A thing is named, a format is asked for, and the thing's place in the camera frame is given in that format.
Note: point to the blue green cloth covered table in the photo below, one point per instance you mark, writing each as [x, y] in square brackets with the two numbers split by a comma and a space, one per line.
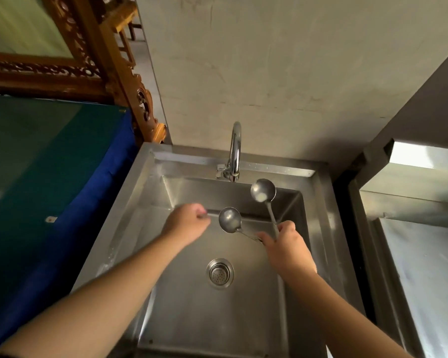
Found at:
[41, 205]

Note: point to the person's right fingers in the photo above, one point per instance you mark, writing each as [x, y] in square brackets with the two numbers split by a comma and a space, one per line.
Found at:
[280, 231]

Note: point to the small steel ladle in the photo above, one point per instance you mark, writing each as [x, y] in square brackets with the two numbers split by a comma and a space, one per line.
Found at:
[230, 219]

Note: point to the chrome faucet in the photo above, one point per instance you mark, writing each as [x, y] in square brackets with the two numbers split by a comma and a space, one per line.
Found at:
[234, 152]

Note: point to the person's left hand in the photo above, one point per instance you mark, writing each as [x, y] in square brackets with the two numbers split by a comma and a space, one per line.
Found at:
[183, 223]

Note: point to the person's left fingers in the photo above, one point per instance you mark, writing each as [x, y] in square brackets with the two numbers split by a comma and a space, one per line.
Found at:
[202, 214]

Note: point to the carved wooden frame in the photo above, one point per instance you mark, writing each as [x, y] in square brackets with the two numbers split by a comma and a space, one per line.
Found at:
[97, 63]

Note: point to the person's right forearm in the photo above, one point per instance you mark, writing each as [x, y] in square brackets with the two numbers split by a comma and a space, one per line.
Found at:
[343, 316]

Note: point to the person's right hand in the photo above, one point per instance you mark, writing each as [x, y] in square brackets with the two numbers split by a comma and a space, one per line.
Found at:
[287, 249]

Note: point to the stainless steel sink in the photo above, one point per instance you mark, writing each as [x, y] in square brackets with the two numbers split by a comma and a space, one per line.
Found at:
[224, 264]

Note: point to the stainless steel counter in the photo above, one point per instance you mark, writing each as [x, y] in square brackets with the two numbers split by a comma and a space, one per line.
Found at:
[410, 249]

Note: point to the person's left forearm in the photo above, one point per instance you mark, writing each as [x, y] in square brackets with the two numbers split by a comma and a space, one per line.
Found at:
[86, 301]

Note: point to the wooden chair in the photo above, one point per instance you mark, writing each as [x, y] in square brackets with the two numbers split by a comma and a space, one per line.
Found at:
[125, 29]

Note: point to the large steel ladle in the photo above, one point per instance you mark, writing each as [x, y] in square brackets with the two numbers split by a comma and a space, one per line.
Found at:
[263, 190]

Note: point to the round sink drain strainer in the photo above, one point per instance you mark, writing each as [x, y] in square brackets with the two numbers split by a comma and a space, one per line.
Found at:
[220, 273]

